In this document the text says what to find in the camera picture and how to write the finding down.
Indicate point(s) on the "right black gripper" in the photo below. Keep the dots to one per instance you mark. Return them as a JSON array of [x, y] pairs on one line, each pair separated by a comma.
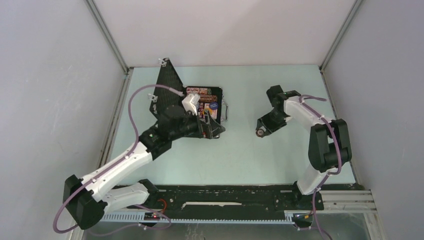
[[270, 128]]

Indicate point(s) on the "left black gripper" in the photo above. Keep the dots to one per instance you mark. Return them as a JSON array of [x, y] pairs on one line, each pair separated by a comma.
[[203, 130]]

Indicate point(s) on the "black poker case base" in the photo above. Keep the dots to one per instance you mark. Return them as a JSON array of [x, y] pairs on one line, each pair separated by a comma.
[[217, 91]]

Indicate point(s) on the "red playing card deck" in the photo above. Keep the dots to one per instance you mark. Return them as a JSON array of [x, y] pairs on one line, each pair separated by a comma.
[[207, 110]]

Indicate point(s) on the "poker chip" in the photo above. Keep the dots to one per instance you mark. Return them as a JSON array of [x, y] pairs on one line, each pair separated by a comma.
[[259, 133]]

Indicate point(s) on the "aluminium rail frame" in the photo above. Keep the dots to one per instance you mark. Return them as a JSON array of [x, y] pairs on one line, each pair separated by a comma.
[[344, 201]]

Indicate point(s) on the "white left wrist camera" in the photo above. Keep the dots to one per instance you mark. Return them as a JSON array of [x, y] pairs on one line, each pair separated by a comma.
[[190, 103]]

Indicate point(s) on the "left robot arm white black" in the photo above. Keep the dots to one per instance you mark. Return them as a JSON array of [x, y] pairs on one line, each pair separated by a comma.
[[89, 198]]

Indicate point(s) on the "blue small blind button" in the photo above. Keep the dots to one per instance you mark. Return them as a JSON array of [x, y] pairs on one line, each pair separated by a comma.
[[213, 105]]

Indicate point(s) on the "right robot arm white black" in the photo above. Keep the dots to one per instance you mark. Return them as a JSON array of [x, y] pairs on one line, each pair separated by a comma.
[[329, 146]]

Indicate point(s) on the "top red chip row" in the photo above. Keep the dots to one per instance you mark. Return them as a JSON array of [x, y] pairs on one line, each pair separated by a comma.
[[199, 90]]

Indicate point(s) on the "red dice strip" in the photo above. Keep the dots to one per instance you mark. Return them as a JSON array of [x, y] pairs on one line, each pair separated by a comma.
[[200, 109]]

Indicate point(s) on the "silver case handle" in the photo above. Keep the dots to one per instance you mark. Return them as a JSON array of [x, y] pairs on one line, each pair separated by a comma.
[[225, 114]]

